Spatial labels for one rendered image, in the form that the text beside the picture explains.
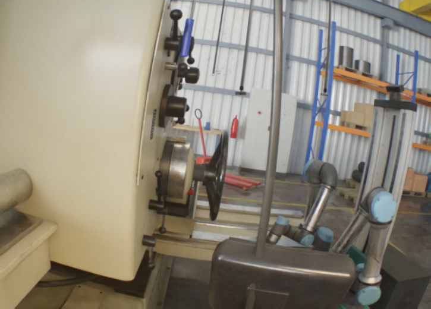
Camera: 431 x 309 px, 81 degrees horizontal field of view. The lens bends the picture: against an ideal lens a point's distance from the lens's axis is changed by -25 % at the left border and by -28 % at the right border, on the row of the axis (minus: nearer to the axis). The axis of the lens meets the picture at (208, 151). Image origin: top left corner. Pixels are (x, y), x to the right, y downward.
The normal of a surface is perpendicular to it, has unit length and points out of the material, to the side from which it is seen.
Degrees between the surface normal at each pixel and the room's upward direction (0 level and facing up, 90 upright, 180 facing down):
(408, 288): 90
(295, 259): 19
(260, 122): 90
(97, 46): 90
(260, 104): 90
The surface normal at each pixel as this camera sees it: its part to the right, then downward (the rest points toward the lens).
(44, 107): 0.00, 0.14
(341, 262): 0.04, -0.89
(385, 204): -0.28, -0.03
